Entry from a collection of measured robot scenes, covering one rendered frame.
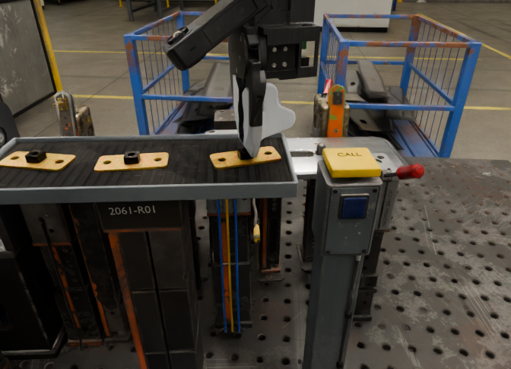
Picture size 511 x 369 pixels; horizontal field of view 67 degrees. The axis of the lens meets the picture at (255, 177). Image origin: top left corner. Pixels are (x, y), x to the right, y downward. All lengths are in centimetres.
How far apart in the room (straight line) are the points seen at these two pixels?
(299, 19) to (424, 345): 69
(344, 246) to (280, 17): 29
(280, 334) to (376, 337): 20
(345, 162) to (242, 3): 22
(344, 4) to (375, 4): 59
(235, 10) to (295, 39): 7
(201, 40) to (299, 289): 68
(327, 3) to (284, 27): 811
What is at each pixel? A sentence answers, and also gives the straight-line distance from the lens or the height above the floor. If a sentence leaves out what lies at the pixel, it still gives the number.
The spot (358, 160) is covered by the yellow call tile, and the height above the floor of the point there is 116.
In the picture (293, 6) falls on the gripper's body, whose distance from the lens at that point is 43.
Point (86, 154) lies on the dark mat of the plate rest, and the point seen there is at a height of 116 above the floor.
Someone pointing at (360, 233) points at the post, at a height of 107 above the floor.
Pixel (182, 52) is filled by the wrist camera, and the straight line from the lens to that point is 40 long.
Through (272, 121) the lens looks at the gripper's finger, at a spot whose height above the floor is 122.
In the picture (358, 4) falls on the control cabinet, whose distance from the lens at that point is 860.
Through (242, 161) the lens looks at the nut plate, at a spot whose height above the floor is 116.
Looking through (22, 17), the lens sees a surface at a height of 89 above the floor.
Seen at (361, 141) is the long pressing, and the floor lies 100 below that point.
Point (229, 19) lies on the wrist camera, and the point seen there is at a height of 133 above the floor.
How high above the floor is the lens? 138
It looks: 30 degrees down
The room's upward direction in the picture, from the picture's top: straight up
